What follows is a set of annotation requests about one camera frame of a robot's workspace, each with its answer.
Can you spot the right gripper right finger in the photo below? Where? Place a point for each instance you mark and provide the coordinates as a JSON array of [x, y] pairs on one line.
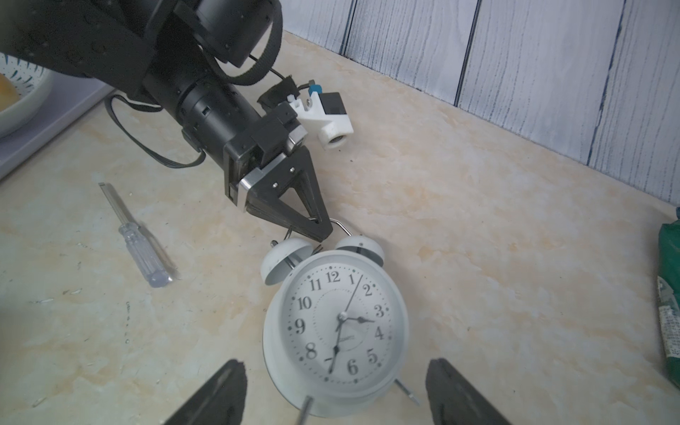
[[454, 400]]

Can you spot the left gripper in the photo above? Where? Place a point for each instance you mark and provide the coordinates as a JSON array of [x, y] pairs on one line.
[[270, 174]]

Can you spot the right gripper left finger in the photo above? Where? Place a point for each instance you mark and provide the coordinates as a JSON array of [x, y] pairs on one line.
[[221, 400]]

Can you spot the white twin-bell alarm clock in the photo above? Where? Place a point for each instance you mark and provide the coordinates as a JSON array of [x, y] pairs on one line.
[[336, 333]]

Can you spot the clear handle screwdriver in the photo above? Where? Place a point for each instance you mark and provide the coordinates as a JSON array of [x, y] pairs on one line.
[[156, 271]]

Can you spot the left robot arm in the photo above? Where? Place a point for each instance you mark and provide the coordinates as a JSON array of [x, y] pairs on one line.
[[190, 58]]

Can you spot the purple tray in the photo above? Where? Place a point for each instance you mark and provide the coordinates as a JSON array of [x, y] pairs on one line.
[[70, 98]]

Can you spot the dark green food bag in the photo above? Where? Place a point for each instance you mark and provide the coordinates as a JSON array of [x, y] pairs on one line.
[[668, 295]]

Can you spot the patterned plate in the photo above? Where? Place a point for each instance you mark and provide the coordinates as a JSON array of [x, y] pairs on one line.
[[24, 89]]

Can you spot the yellow pastry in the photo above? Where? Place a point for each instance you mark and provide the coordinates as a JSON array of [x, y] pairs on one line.
[[8, 93]]

